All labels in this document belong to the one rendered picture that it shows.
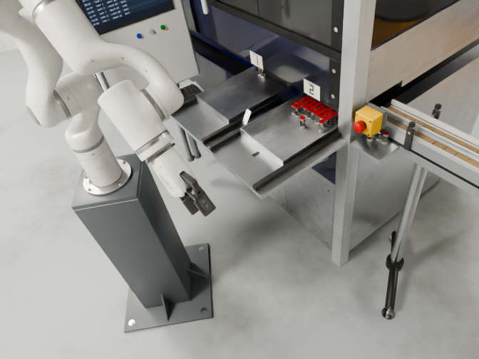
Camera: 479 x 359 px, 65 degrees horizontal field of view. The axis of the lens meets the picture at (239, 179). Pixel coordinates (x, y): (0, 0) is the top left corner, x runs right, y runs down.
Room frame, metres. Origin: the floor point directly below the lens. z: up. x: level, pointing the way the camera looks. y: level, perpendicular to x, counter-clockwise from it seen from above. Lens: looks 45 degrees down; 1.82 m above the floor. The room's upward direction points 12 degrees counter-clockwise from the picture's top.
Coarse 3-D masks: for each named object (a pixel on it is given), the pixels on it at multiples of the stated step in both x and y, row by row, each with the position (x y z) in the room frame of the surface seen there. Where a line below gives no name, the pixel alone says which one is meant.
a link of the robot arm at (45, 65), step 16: (0, 0) 0.94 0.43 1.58; (16, 0) 0.96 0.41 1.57; (0, 16) 0.94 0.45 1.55; (16, 16) 0.98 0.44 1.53; (16, 32) 0.96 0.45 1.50; (32, 32) 0.99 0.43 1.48; (32, 48) 1.00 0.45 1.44; (48, 48) 1.02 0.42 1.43; (32, 64) 1.02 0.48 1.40; (48, 64) 1.02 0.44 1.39; (32, 80) 1.04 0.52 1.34; (48, 80) 1.02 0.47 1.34; (32, 96) 1.04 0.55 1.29; (48, 96) 1.02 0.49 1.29; (32, 112) 1.04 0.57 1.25; (48, 112) 1.02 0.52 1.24; (64, 112) 1.05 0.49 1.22
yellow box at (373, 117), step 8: (368, 104) 1.01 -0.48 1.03; (360, 112) 0.98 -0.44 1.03; (368, 112) 0.97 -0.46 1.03; (376, 112) 0.96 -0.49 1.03; (384, 112) 0.95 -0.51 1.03; (360, 120) 0.96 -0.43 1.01; (368, 120) 0.93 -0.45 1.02; (376, 120) 0.93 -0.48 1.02; (384, 120) 0.95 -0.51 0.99; (368, 128) 0.93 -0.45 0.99; (376, 128) 0.93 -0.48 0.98
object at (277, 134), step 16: (272, 112) 1.24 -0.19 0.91; (288, 112) 1.26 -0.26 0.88; (240, 128) 1.17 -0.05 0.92; (256, 128) 1.19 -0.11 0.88; (272, 128) 1.17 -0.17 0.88; (288, 128) 1.15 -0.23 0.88; (304, 128) 1.13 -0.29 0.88; (336, 128) 1.06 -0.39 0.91; (256, 144) 1.08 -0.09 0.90; (272, 144) 1.08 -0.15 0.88; (288, 144) 1.06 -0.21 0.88; (304, 144) 1.04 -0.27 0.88; (288, 160) 0.95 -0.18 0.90
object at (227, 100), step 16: (224, 80) 1.55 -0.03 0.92; (240, 80) 1.57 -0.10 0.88; (256, 80) 1.54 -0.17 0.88; (272, 80) 1.51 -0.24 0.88; (208, 96) 1.50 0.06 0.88; (224, 96) 1.47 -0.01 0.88; (240, 96) 1.44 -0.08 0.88; (256, 96) 1.42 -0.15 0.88; (272, 96) 1.35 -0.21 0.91; (224, 112) 1.35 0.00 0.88; (240, 112) 1.33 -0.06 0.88
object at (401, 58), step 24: (264, 24) 1.40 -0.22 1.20; (432, 24) 1.17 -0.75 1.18; (456, 24) 1.25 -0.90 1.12; (312, 48) 1.17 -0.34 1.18; (384, 48) 1.06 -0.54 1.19; (408, 48) 1.12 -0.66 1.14; (432, 48) 1.19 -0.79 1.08; (456, 48) 1.27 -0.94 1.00; (384, 72) 1.07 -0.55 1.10; (408, 72) 1.14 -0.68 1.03
